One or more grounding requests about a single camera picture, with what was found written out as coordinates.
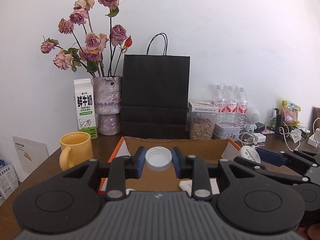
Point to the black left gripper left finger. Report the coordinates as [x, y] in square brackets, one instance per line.
[72, 199]

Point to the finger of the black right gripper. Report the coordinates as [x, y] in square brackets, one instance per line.
[279, 177]
[296, 160]

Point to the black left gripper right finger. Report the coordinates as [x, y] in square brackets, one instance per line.
[244, 199]

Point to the white round container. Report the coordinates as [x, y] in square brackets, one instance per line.
[248, 152]

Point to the white charger adapter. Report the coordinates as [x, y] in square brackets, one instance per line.
[259, 138]

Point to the white power strip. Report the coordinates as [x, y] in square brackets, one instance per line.
[314, 140]

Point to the yellow pink snack bag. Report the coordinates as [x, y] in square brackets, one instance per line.
[290, 113]

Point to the black small bottle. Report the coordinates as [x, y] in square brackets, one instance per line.
[276, 120]

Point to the small white robot speaker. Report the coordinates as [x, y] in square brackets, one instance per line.
[252, 117]

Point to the white printed tin box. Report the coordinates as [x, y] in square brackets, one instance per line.
[226, 131]

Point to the yellow ceramic mug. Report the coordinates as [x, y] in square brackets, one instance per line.
[76, 147]

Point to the white leaflet card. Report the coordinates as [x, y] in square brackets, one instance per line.
[28, 156]

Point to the water bottle left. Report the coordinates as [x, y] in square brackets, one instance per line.
[219, 101]

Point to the water bottle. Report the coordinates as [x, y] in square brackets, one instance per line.
[219, 101]
[231, 105]
[241, 110]

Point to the blue white booklet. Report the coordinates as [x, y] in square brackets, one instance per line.
[8, 180]

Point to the water bottle right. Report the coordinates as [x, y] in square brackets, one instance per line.
[241, 110]

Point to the clear jar of seeds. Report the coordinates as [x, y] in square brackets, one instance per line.
[201, 125]

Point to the water bottle middle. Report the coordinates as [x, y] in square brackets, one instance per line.
[231, 105]

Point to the white green milk carton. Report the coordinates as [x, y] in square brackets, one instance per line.
[84, 105]

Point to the flat white box on jar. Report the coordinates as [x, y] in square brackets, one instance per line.
[203, 107]

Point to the orange cardboard pumpkin box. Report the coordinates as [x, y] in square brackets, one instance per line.
[211, 150]

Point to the purple textured vase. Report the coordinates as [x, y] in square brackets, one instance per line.
[107, 103]

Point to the black paper shopping bag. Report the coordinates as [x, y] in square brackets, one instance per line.
[154, 97]

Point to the dried pink rose bouquet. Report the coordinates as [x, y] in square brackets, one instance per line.
[98, 53]

